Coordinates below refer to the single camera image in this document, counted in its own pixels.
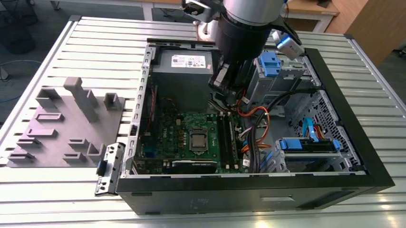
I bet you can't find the silver square CPU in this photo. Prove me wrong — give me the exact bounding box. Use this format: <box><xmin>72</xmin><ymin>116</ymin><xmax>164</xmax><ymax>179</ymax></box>
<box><xmin>192</xmin><ymin>133</ymin><xmax>207</xmax><ymax>148</ymax></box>

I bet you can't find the metal socket cover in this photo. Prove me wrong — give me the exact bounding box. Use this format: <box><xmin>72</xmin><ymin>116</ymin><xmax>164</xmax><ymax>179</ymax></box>
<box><xmin>189</xmin><ymin>130</ymin><xmax>211</xmax><ymax>152</ymax></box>

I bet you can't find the CPU socket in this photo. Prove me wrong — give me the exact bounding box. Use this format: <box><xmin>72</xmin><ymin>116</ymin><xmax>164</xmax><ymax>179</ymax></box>
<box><xmin>188</xmin><ymin>127</ymin><xmax>211</xmax><ymax>153</ymax></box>

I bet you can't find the blue plastic drive latch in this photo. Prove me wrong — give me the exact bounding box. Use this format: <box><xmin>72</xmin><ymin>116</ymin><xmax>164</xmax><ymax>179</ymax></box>
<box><xmin>258</xmin><ymin>53</ymin><xmax>282</xmax><ymax>77</ymax></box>

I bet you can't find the grey power supply unit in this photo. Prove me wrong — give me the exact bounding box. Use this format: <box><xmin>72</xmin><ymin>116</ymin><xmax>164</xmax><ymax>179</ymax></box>
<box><xmin>151</xmin><ymin>50</ymin><xmax>220</xmax><ymax>113</ymax></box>

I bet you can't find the grey metal drive cage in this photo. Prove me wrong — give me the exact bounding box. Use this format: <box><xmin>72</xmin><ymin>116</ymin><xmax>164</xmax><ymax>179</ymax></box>
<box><xmin>245</xmin><ymin>50</ymin><xmax>320</xmax><ymax>117</ymax></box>

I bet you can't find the black RAM slot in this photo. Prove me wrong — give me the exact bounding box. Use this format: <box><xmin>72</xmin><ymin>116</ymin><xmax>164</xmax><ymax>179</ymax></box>
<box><xmin>223</xmin><ymin>113</ymin><xmax>233</xmax><ymax>170</ymax></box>
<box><xmin>228</xmin><ymin>113</ymin><xmax>239</xmax><ymax>170</ymax></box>
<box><xmin>220</xmin><ymin>113</ymin><xmax>231</xmax><ymax>170</ymax></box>

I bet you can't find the brown wooden cabinet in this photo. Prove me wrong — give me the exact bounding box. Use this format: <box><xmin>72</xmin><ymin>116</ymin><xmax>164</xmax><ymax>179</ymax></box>
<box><xmin>326</xmin><ymin>0</ymin><xmax>406</xmax><ymax>67</ymax></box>

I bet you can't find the hard disk in blue carrier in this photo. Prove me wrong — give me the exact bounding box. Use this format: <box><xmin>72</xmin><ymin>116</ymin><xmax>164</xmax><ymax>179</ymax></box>
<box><xmin>276</xmin><ymin>138</ymin><xmax>342</xmax><ymax>154</ymax></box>

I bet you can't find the black chair base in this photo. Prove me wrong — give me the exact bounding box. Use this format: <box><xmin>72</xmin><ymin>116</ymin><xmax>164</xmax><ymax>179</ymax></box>
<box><xmin>392</xmin><ymin>39</ymin><xmax>406</xmax><ymax>58</ymax></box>

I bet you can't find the green motherboard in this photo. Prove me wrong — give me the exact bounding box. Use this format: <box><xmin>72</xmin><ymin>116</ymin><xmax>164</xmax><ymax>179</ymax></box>
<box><xmin>135</xmin><ymin>111</ymin><xmax>247</xmax><ymax>174</ymax></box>

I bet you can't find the grey metal disk bay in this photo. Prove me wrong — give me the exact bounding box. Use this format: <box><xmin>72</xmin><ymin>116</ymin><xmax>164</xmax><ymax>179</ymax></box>
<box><xmin>274</xmin><ymin>139</ymin><xmax>366</xmax><ymax>174</ymax></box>

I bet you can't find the black graphics card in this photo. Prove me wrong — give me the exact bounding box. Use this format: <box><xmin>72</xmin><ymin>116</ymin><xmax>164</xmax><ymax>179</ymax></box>
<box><xmin>161</xmin><ymin>159</ymin><xmax>220</xmax><ymax>175</ymax></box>

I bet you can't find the blue board connector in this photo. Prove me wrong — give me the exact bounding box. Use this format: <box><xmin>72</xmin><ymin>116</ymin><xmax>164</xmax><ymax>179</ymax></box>
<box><xmin>143</xmin><ymin>145</ymin><xmax>156</xmax><ymax>159</ymax></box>

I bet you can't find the black open PC case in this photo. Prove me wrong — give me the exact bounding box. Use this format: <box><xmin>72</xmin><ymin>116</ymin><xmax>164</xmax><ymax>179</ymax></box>
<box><xmin>115</xmin><ymin>37</ymin><xmax>395</xmax><ymax>216</ymax></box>

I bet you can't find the grey parts rack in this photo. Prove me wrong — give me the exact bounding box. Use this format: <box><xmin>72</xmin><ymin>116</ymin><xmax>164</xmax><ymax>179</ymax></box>
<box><xmin>5</xmin><ymin>77</ymin><xmax>127</xmax><ymax>169</ymax></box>

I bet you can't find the black round bin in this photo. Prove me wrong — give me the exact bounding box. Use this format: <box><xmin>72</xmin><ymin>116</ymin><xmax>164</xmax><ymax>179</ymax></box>
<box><xmin>0</xmin><ymin>23</ymin><xmax>36</xmax><ymax>55</ymax></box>

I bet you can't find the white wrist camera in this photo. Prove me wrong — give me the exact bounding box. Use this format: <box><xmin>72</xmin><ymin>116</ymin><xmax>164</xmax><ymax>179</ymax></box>
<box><xmin>271</xmin><ymin>30</ymin><xmax>306</xmax><ymax>60</ymax></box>

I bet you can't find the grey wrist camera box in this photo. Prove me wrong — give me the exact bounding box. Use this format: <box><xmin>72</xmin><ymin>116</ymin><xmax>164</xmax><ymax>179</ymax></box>
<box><xmin>181</xmin><ymin>0</ymin><xmax>213</xmax><ymax>23</ymax></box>

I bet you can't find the thick black cable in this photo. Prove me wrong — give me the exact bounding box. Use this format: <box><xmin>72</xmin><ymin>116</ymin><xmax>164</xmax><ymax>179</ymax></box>
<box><xmin>247</xmin><ymin>88</ymin><xmax>319</xmax><ymax>173</ymax></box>

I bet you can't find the wooden desk white frame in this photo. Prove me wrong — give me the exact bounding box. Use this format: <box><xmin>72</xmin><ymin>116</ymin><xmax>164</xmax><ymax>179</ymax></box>
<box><xmin>284</xmin><ymin>0</ymin><xmax>340</xmax><ymax>33</ymax></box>

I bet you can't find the yellow purple wire bundle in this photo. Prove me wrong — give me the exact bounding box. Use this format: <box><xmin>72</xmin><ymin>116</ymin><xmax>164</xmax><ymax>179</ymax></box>
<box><xmin>207</xmin><ymin>99</ymin><xmax>237</xmax><ymax>114</ymax></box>

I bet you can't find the orange red wire bundle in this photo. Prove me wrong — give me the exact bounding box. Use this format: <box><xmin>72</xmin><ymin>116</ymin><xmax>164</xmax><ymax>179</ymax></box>
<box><xmin>236</xmin><ymin>106</ymin><xmax>274</xmax><ymax>153</ymax></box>

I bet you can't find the blue data wire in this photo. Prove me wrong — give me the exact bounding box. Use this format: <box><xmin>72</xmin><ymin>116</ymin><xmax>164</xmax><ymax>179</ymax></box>
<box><xmin>302</xmin><ymin>117</ymin><xmax>319</xmax><ymax>143</ymax></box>

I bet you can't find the red orange disk power wire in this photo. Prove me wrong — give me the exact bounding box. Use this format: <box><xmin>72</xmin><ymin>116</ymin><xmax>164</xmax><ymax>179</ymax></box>
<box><xmin>316</xmin><ymin>127</ymin><xmax>330</xmax><ymax>143</ymax></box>

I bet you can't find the grey card retention bracket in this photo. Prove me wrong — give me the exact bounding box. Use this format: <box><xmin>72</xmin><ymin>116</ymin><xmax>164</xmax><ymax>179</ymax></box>
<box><xmin>93</xmin><ymin>142</ymin><xmax>127</xmax><ymax>197</ymax></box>

